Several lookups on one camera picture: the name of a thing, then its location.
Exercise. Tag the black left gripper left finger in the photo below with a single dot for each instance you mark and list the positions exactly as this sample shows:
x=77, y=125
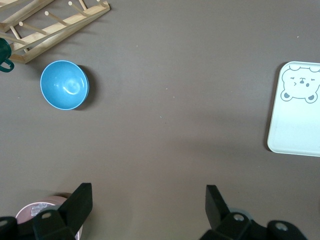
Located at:
x=75, y=210

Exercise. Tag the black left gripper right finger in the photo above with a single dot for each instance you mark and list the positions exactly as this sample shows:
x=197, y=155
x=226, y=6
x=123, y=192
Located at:
x=220, y=217

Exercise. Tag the clear ice cubes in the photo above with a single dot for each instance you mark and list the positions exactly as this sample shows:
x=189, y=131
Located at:
x=37, y=209

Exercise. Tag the pink bowl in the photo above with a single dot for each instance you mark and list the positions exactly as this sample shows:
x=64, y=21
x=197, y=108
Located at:
x=25, y=212

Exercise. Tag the cream bear print tray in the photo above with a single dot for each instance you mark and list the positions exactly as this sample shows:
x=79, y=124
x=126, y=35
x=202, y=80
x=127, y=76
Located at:
x=295, y=125

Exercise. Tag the blue bowl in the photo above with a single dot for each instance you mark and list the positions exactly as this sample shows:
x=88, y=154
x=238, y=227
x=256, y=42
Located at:
x=63, y=85

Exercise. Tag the dark green mug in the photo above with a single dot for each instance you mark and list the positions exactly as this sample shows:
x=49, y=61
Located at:
x=3, y=50

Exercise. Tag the wooden peg drying rack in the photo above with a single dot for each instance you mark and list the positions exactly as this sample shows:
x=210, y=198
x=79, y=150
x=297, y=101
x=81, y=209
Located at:
x=50, y=27

